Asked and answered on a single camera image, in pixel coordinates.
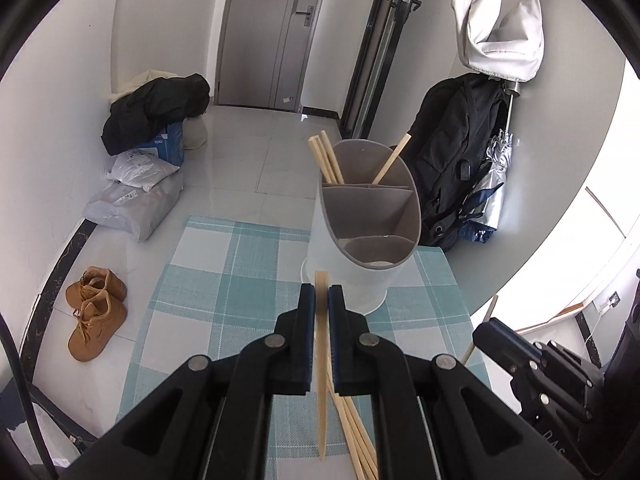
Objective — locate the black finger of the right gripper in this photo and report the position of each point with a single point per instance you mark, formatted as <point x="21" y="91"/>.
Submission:
<point x="505" y="347"/>

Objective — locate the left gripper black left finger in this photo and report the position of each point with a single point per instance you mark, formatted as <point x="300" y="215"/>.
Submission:
<point x="292" y="372"/>

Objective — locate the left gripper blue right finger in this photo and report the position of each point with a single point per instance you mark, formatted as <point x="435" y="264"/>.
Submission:
<point x="350" y="365"/>

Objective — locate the teal plaid placemat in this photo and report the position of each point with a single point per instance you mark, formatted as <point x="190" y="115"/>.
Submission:
<point x="224" y="287"/>

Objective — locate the white utensil holder grey dividers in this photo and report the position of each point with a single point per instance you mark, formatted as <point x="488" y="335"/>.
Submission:
<point x="364" y="234"/>

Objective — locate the silver blue folded umbrella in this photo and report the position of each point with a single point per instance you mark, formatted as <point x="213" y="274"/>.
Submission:
<point x="480" y="213"/>

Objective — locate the tan boot near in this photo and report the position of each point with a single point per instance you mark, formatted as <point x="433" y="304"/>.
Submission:
<point x="97" y="319"/>

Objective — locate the tan boot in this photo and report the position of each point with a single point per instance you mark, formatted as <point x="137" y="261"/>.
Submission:
<point x="97" y="319"/>
<point x="93" y="281"/>

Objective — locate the tan boot far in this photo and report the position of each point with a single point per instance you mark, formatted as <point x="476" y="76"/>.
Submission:
<point x="93" y="281"/>

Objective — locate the chopstick in holder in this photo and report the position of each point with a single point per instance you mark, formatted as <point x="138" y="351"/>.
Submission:
<point x="391" y="159"/>
<point x="322" y="159"/>
<point x="328" y="148"/>

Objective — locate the grey parcel bag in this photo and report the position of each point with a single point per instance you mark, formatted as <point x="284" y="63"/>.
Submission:
<point x="132" y="210"/>

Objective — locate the white plastic bags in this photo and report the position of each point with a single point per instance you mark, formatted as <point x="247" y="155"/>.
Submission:
<point x="140" y="170"/>

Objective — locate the blue cardboard box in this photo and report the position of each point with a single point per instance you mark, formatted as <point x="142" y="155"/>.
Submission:
<point x="167" y="145"/>

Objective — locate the black backpack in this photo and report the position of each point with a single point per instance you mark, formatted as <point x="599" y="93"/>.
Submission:
<point x="446" y="153"/>

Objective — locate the black jacket pile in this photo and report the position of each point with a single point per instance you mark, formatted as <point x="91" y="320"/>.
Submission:
<point x="139" y="118"/>

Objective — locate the white hanging garment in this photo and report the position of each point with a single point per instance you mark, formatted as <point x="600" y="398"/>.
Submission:
<point x="508" y="46"/>

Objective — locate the grey entrance door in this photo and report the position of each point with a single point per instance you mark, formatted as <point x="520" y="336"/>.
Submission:
<point x="263" y="53"/>

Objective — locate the glass sliding door black frame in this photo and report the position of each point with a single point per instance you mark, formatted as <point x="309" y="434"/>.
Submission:
<point x="386" y="20"/>

